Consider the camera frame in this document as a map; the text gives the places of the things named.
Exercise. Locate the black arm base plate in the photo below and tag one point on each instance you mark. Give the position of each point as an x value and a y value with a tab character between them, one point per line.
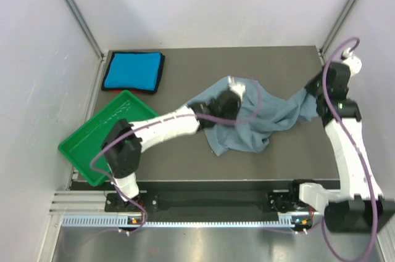
154	201

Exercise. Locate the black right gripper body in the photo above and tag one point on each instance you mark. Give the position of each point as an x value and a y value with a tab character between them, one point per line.
313	85

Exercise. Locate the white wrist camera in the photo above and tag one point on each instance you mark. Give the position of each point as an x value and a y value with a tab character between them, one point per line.
349	59
236	86

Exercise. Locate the aluminium corner post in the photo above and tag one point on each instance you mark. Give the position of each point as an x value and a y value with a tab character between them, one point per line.
81	22
336	27

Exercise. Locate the right aluminium corner post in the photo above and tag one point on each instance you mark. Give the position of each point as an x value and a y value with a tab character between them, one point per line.
336	27

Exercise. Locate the folded bright blue t-shirt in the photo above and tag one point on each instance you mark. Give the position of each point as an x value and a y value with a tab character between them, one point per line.
132	71

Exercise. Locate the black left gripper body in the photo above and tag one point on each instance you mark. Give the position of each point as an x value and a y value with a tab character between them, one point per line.
232	111

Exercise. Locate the green plastic tray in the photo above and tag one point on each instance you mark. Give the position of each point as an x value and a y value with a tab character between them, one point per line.
85	143

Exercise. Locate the light blue t-shirt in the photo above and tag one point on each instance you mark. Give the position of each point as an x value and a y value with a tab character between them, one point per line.
273	114

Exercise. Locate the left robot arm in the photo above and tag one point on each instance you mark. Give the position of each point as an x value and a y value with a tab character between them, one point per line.
126	141

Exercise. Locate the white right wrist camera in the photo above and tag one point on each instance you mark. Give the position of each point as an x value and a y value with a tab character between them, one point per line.
349	59

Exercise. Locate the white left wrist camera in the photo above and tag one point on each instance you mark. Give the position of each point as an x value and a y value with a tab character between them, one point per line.
236	86

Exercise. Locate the left aluminium corner post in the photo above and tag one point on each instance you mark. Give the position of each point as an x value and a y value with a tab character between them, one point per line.
81	22

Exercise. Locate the aluminium frame rail front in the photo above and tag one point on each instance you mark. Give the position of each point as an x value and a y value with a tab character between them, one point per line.
93	202

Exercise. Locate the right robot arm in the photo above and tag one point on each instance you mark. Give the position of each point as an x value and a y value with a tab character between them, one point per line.
360	200

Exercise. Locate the folded black t-shirt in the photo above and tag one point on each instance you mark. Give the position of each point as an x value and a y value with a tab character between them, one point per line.
162	67

